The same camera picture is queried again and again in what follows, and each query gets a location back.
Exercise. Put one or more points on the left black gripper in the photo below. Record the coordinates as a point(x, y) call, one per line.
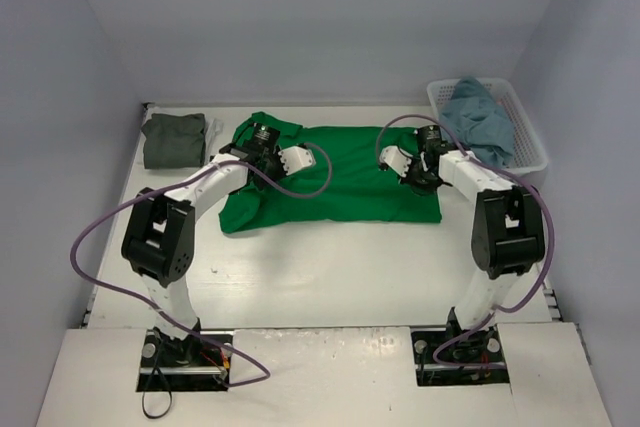
point(270, 165)

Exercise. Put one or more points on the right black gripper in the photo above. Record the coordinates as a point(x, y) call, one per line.
point(417, 175)

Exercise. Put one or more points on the grey green t shirt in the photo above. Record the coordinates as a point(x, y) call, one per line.
point(174, 142)

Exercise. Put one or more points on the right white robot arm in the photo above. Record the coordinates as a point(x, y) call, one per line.
point(507, 233)

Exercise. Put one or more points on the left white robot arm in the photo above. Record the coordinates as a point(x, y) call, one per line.
point(159, 241)

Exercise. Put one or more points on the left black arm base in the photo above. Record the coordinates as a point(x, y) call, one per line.
point(187, 365)

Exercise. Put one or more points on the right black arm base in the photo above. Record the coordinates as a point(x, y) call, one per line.
point(453, 357)

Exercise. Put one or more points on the blue t shirt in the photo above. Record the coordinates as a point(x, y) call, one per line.
point(480, 123)

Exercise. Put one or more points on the white laundry basket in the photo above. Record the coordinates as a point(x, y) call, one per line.
point(530, 155)

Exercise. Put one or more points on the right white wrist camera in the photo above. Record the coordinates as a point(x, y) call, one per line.
point(395, 159)

